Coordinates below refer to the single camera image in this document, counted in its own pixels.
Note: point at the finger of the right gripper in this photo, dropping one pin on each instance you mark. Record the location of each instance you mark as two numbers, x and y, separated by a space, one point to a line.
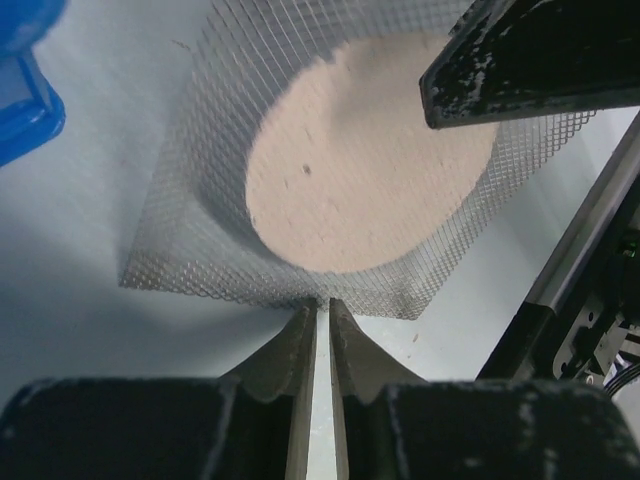
511 60

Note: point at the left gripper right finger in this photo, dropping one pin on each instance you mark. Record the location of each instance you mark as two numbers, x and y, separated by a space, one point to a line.
360 371

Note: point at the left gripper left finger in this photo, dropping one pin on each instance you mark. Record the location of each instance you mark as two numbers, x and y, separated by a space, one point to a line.
268 433

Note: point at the wire gauze with ceramic centre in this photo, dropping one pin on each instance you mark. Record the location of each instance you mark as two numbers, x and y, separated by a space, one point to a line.
299 165

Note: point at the blue divided plastic tray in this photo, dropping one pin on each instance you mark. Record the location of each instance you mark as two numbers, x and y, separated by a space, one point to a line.
32 113

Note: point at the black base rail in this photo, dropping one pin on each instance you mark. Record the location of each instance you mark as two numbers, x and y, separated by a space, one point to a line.
584 303

